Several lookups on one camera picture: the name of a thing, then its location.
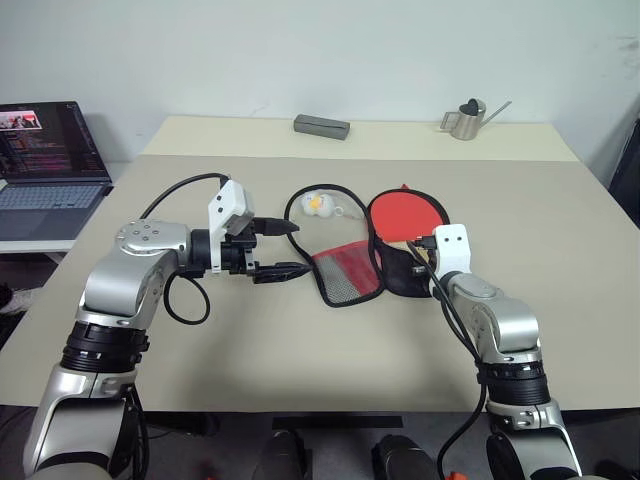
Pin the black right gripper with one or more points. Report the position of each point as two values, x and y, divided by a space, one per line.
421 272

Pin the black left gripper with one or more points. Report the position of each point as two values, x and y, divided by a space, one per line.
240 252

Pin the red table tennis paddle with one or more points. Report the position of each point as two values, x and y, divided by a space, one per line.
400 215

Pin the red black paddle case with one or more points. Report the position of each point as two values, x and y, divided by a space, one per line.
345 280

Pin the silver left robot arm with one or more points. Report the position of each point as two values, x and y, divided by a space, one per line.
125 280

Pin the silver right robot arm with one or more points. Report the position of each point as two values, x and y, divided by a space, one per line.
515 320

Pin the beige table cover sheet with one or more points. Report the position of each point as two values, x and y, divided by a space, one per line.
300 350

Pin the grey rectangular block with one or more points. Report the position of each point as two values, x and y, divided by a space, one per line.
322 126

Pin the silver metal watering can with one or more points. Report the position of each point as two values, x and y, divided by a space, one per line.
470 122

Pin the black bar under table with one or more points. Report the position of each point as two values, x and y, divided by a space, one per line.
337 422

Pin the dark rounded shape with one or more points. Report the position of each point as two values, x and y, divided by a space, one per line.
289 457
405 460

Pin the black chair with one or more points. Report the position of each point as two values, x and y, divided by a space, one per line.
627 175

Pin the open dark laptop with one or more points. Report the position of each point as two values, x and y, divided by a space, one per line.
45 170

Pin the beige robot torso shell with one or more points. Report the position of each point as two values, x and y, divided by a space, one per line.
65 472

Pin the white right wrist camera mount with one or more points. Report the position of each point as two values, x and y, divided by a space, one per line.
452 245

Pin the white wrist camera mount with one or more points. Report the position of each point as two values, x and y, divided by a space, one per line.
227 200
452 245

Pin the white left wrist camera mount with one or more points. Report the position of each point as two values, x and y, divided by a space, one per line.
227 200

